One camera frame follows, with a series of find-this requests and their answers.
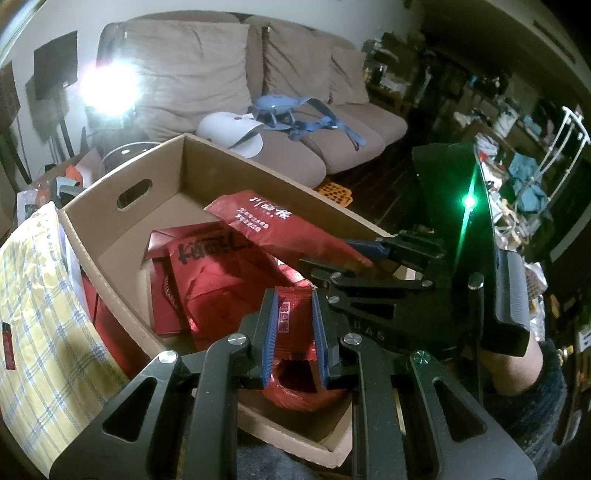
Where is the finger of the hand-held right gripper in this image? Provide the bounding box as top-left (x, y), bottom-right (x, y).
top-left (343, 230), bottom-right (450, 278)
top-left (299, 257), bottom-right (438, 302)

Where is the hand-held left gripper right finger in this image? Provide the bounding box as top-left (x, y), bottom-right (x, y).
top-left (311, 290), bottom-right (539, 480)

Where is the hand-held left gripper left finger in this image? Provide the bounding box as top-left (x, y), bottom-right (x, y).
top-left (57, 289), bottom-right (280, 480)

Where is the small red snack packet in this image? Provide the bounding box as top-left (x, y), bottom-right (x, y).
top-left (262, 285), bottom-right (345, 412)

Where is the red woven tote bag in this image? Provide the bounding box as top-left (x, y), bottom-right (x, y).
top-left (166, 226), bottom-right (305, 352)

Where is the long red pouch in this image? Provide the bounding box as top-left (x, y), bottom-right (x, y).
top-left (204, 189), bottom-right (375, 271)

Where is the dark red paper bag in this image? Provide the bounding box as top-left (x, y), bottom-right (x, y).
top-left (143, 222), bottom-right (232, 335)

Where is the brown cardboard box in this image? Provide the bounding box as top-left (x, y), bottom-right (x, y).
top-left (55, 133), bottom-right (398, 469)

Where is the person's right forearm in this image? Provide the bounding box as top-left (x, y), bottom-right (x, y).
top-left (480, 339), bottom-right (568, 462)

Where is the orange plastic basket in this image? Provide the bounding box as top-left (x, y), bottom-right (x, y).
top-left (316, 180), bottom-right (354, 208)

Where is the cluttered side table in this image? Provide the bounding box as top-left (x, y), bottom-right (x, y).
top-left (455, 108), bottom-right (591, 241)

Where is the beige sofa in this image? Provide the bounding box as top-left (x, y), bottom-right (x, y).
top-left (95, 11), bottom-right (409, 188)

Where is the white metal rack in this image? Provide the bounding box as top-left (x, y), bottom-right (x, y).
top-left (538, 105), bottom-right (591, 195)

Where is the dark cluttered shelf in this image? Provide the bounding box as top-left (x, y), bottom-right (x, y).
top-left (365, 28), bottom-right (462, 116)

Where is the red glossy bag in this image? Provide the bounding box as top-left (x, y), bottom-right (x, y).
top-left (81, 276), bottom-right (154, 371)

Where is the small beige sofa cushion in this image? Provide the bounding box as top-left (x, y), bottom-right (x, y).
top-left (330, 46), bottom-right (370, 104)

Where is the white domed device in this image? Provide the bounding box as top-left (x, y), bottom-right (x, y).
top-left (196, 112), bottom-right (264, 158)

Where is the medium beige sofa cushion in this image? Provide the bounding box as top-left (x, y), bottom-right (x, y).
top-left (263, 23), bottom-right (340, 104)

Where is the yellow plaid tablecloth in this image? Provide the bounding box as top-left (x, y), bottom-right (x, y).
top-left (0, 203), bottom-right (132, 467)

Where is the round dark side table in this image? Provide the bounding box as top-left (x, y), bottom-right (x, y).
top-left (99, 141), bottom-right (162, 176)

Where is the large beige sofa cushion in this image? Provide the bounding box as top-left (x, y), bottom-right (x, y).
top-left (122, 18), bottom-right (250, 141)

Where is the clear plastic bag clutter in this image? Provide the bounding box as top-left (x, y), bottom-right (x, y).
top-left (16, 161), bottom-right (95, 217)

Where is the bright lamp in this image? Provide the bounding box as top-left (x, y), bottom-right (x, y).
top-left (78, 60), bottom-right (139, 134)

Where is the blue strap harness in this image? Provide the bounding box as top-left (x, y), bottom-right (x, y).
top-left (247, 95), bottom-right (365, 148)

